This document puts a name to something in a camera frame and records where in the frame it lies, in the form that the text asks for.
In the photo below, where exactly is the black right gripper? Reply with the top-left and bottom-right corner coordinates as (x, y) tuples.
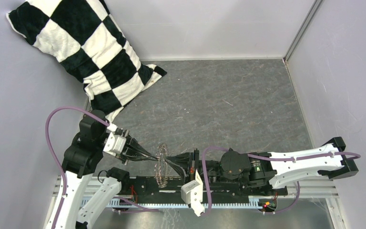
(164, 149), (239, 185)

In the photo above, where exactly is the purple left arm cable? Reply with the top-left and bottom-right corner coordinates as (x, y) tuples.
(45, 106), (158, 229)

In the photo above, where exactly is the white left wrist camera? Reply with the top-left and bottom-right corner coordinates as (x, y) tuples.
(103, 124), (126, 157)

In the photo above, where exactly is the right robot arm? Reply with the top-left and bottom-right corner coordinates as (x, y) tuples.
(166, 137), (360, 195)

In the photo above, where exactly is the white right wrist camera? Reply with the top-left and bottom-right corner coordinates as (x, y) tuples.
(181, 171), (205, 217)

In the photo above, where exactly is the aluminium rail frame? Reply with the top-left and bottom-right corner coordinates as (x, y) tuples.
(52, 177), (339, 198)

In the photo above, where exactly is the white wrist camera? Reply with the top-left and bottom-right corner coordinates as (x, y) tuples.
(103, 124), (126, 157)
(181, 171), (205, 217)

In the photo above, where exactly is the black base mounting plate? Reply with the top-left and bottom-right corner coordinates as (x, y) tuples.
(117, 177), (288, 204)

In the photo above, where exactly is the large ring of keyrings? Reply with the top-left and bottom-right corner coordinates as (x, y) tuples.
(153, 143), (171, 188)

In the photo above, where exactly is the black white checkered pillow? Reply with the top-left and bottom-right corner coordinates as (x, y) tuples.
(6, 0), (167, 121)

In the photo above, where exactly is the white toothed cable duct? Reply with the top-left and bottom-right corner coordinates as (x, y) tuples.
(63, 198), (266, 209)

